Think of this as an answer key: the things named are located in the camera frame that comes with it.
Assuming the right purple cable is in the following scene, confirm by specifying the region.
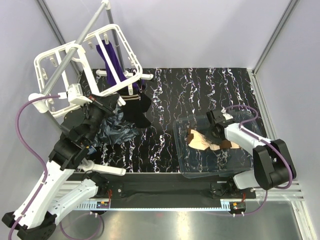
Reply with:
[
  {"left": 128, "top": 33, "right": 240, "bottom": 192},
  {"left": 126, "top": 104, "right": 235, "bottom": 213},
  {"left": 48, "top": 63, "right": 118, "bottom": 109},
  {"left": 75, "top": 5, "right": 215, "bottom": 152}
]
[{"left": 222, "top": 104, "right": 298, "bottom": 191}]

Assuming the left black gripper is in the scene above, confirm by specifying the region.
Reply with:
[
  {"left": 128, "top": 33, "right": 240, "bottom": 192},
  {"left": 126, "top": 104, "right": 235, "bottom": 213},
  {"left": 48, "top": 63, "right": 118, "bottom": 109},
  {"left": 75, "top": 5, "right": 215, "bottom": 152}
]
[{"left": 82, "top": 93, "right": 121, "bottom": 144}]

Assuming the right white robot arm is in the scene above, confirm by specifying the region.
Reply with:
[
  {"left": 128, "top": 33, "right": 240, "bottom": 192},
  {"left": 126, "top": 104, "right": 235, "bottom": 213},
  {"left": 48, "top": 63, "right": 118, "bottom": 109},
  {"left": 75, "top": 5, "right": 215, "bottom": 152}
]
[{"left": 205, "top": 109, "right": 297, "bottom": 199}]

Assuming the white plastic clip hanger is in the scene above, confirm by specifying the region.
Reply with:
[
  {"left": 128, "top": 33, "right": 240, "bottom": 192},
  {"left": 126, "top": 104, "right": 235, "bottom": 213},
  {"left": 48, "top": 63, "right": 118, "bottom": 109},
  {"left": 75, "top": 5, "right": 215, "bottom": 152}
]
[{"left": 28, "top": 24, "right": 143, "bottom": 119}]

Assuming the clear plastic bin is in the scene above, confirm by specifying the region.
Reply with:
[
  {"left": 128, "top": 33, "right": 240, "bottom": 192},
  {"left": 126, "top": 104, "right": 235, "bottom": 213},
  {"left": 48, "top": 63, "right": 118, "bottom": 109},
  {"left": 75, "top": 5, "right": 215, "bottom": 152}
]
[{"left": 173, "top": 115, "right": 253, "bottom": 179}]

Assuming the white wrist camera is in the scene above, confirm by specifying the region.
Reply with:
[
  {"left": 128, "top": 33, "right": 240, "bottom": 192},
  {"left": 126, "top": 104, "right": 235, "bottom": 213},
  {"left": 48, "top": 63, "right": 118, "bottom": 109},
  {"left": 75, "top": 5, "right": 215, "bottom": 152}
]
[
  {"left": 221, "top": 108, "right": 233, "bottom": 121},
  {"left": 67, "top": 83, "right": 92, "bottom": 106}
]

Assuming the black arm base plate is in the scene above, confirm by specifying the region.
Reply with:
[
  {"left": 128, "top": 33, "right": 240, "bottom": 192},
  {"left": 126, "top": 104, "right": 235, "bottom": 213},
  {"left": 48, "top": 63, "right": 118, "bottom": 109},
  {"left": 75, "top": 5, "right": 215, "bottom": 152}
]
[{"left": 94, "top": 172, "right": 258, "bottom": 208}]

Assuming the dark leaf patterned cloth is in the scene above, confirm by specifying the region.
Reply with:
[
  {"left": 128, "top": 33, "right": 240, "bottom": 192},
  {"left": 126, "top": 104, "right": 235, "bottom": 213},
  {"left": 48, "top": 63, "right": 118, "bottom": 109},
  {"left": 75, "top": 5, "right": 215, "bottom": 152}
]
[{"left": 93, "top": 111, "right": 139, "bottom": 147}]

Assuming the brown striped sock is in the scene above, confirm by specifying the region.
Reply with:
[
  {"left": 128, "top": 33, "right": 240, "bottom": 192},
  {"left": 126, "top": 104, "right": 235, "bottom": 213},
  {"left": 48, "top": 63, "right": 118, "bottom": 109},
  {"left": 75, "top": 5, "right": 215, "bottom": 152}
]
[{"left": 186, "top": 128, "right": 242, "bottom": 151}]

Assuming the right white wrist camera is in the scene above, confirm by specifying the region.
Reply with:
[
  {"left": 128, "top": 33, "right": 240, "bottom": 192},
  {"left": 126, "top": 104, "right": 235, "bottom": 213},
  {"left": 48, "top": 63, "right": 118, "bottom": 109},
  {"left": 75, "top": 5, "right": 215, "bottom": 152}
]
[{"left": 221, "top": 108, "right": 233, "bottom": 121}]

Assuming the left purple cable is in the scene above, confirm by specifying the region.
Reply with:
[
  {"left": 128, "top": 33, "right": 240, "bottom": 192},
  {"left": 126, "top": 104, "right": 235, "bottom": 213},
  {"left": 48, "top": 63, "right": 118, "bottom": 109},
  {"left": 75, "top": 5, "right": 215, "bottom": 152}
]
[{"left": 7, "top": 94, "right": 67, "bottom": 240}]

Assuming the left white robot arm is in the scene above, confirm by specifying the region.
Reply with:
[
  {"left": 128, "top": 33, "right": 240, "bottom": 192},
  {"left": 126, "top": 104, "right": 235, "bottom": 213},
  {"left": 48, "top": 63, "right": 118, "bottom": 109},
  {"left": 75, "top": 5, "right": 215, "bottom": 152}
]
[{"left": 1, "top": 93, "right": 126, "bottom": 240}]

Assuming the black striped sock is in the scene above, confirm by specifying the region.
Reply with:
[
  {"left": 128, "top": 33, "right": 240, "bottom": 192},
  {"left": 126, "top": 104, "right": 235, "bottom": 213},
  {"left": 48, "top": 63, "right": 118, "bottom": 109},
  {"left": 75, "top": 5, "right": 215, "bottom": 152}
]
[
  {"left": 138, "top": 85, "right": 152, "bottom": 113},
  {"left": 121, "top": 94, "right": 151, "bottom": 129}
]

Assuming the purple cable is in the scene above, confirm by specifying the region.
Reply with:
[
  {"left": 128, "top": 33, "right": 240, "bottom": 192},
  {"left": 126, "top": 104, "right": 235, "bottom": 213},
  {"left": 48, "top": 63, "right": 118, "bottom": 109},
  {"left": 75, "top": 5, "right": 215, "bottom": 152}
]
[
  {"left": 222, "top": 104, "right": 298, "bottom": 191},
  {"left": 7, "top": 94, "right": 67, "bottom": 240}
]

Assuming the black marbled mat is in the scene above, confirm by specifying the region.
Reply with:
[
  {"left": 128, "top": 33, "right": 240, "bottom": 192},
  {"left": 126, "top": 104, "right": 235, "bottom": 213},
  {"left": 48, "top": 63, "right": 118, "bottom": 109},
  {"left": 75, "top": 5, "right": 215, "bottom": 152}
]
[{"left": 88, "top": 67, "right": 267, "bottom": 173}]

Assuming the purple sock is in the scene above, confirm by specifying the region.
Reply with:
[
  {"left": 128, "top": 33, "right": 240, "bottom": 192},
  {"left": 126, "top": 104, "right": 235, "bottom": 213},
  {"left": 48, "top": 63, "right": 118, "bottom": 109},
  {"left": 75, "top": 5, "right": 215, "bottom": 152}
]
[{"left": 95, "top": 41, "right": 146, "bottom": 92}]

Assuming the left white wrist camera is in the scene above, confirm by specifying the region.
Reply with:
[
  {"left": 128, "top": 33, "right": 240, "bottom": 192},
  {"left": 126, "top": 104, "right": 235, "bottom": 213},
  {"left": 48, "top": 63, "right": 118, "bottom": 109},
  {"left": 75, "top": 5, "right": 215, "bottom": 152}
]
[{"left": 67, "top": 83, "right": 92, "bottom": 106}]

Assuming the cream sock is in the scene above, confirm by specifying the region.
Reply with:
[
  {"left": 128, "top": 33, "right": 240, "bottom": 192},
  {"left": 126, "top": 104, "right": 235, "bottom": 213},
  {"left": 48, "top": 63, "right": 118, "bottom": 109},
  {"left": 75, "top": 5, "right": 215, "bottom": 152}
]
[{"left": 187, "top": 128, "right": 221, "bottom": 151}]

